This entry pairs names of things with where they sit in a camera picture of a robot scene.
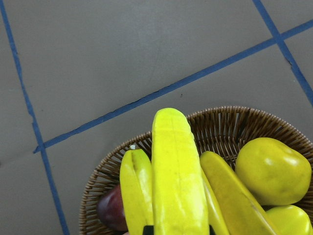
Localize brown wicker basket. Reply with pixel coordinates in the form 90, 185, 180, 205
79, 106, 313, 235

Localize yellow banana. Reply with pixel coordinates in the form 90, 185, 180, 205
200, 151, 280, 235
152, 108, 209, 235
119, 149, 154, 235

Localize yellow green apple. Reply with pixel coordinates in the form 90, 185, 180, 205
235, 137, 312, 206

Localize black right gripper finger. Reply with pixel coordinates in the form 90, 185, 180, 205
142, 225, 154, 235

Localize yellow lemon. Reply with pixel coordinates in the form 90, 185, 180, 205
266, 205, 313, 235

